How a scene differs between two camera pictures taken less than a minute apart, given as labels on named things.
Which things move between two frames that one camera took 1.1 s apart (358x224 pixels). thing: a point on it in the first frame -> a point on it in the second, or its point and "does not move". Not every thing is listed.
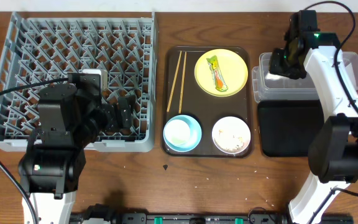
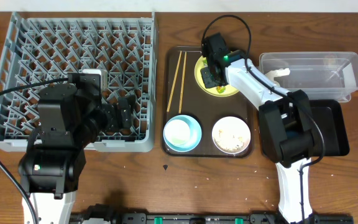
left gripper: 113,117 does not move
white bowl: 231,135 does not move
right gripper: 275,57 -> 203,75
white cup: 177,132 does not move
